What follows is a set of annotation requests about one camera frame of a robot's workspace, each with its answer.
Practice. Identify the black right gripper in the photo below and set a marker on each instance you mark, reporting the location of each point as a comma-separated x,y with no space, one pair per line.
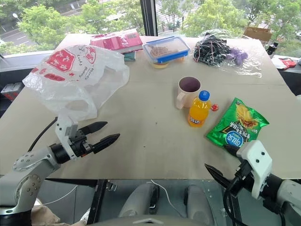
242,179

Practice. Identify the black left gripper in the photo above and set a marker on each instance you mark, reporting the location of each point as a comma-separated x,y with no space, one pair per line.
80,143

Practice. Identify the white red-printed plastic bag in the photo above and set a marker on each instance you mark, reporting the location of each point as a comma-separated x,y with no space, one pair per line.
70,77

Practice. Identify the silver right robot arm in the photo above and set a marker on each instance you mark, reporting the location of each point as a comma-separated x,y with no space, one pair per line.
289,195

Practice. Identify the green chips bag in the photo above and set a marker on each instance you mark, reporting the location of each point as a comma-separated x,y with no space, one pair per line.
237,122

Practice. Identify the grey rounded robot leg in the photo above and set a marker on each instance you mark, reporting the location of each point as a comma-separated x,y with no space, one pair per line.
138,200
197,204

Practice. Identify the small red candy wrapper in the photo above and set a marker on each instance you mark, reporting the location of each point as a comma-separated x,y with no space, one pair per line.
215,107

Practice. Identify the orange soda bottle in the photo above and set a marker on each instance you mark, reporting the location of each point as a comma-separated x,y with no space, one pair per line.
198,113

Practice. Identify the black table strut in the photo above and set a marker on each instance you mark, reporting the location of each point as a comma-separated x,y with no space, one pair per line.
96,202

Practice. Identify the pink mug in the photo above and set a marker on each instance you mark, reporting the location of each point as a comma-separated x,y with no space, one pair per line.
185,96

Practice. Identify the teal box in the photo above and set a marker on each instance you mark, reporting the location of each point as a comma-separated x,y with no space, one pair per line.
129,56

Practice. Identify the yellow round lid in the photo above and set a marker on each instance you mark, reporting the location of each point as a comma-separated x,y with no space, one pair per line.
160,65

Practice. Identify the pink box stack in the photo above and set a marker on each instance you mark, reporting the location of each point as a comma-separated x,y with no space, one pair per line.
117,42

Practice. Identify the clear crinkled plastic bag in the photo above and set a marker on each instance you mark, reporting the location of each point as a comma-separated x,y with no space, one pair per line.
247,68

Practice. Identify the beige cloth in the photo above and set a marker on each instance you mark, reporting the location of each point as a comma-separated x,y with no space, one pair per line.
44,215

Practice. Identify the clear blue-lidded food container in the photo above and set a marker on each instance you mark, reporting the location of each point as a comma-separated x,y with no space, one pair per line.
165,49

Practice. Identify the purple fuzzy item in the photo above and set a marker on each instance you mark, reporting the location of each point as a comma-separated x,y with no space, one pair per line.
237,56

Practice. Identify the black packet pile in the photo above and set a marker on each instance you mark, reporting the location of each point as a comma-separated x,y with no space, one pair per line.
211,50

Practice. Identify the red cloth item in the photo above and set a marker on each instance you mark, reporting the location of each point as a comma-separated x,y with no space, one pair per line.
288,63

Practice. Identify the small black device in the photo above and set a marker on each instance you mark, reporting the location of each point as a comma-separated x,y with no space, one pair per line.
272,50

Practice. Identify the dark window pillar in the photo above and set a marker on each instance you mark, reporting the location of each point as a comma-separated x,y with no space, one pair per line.
148,16

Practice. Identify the brown cardboard box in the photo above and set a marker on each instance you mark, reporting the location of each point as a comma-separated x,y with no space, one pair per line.
257,34

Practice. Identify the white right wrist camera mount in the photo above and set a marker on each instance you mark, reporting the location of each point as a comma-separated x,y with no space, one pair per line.
257,160

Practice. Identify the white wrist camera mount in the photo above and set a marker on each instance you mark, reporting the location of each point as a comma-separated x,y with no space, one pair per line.
61,131
257,160

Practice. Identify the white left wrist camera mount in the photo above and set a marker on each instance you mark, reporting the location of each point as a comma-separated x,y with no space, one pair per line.
61,131

